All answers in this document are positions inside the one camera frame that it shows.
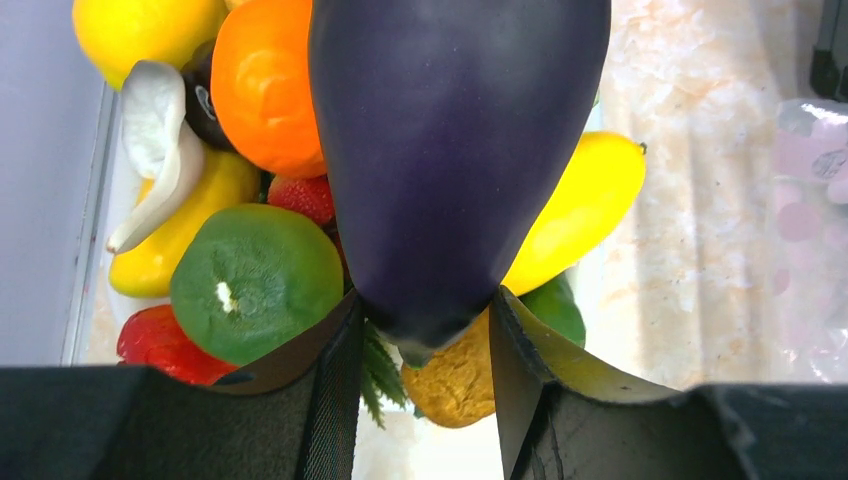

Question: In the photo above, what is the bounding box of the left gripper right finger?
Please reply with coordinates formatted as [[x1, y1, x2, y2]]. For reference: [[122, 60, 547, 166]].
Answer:
[[489, 288, 683, 479]]

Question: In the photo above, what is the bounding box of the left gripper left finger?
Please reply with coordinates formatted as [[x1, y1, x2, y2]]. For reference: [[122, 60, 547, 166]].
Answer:
[[211, 291, 366, 480]]

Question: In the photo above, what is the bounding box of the purple eggplant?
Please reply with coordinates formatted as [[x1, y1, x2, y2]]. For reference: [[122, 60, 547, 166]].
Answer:
[[309, 1, 611, 368]]

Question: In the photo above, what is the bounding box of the yellow lemon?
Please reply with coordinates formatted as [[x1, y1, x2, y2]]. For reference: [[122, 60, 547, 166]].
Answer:
[[72, 0, 228, 90]]

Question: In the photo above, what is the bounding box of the white fruit tray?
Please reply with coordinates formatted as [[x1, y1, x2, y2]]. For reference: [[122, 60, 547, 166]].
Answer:
[[79, 86, 607, 480]]

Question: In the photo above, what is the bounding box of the red pepper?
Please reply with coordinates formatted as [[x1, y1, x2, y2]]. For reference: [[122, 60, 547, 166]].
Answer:
[[116, 304, 238, 385]]

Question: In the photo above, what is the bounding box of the clear zip top bag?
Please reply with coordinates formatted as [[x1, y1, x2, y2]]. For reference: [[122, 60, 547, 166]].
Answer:
[[764, 98, 847, 384]]

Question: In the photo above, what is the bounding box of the dark plum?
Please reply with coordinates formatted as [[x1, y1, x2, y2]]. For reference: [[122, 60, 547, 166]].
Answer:
[[181, 38, 236, 153]]

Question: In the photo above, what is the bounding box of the red strawberry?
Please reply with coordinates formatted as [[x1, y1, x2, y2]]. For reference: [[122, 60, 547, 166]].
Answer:
[[267, 176, 335, 226]]

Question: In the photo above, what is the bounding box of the brown potato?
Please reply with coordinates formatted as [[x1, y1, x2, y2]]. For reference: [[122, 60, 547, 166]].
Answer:
[[401, 310, 496, 428]]

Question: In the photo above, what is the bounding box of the yellow mango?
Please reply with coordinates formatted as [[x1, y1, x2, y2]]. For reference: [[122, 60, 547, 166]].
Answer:
[[502, 131, 646, 296]]

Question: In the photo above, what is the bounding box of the yellow banana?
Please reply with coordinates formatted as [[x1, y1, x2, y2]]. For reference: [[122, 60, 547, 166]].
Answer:
[[108, 147, 260, 298]]

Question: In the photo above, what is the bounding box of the green lettuce leaf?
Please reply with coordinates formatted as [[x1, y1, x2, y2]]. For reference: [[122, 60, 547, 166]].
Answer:
[[361, 320, 410, 429]]

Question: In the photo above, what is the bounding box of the large orange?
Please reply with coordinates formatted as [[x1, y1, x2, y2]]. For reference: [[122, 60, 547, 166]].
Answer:
[[210, 0, 326, 178]]

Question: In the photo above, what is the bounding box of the green pepper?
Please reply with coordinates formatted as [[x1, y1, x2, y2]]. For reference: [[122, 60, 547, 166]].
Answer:
[[519, 272, 586, 348]]

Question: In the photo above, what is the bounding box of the black poker chip case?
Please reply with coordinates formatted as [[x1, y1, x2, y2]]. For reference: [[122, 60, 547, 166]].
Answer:
[[809, 0, 847, 103]]

